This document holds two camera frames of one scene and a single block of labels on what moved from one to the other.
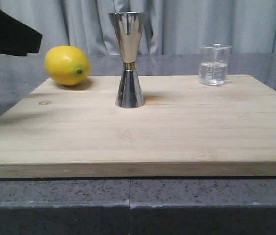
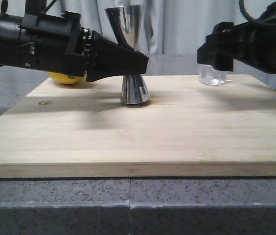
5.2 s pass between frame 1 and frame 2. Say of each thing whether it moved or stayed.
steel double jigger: moved
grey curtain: stayed
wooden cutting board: stayed
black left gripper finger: moved
